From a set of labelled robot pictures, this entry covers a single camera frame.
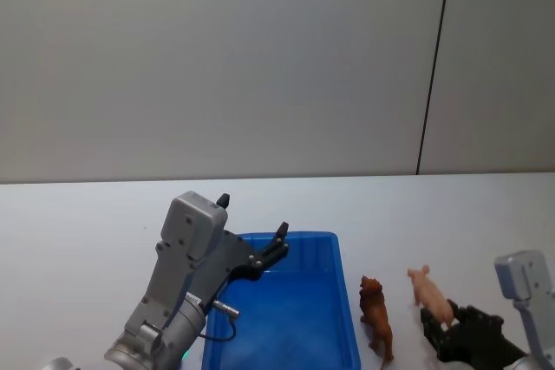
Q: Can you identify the thin dark cable silver plug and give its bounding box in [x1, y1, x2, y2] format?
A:
[200, 299, 242, 342]

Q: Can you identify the pink toy pig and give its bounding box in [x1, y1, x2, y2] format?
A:
[406, 264, 461, 333]

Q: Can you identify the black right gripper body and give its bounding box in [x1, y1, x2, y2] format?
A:
[436, 320, 529, 366]

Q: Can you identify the blue plastic tray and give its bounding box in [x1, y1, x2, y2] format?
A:
[200, 230, 362, 370]

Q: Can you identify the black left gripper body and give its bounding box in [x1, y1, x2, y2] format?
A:
[185, 228, 263, 314]

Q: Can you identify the brown toy lion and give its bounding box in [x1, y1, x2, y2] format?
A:
[358, 275, 395, 370]

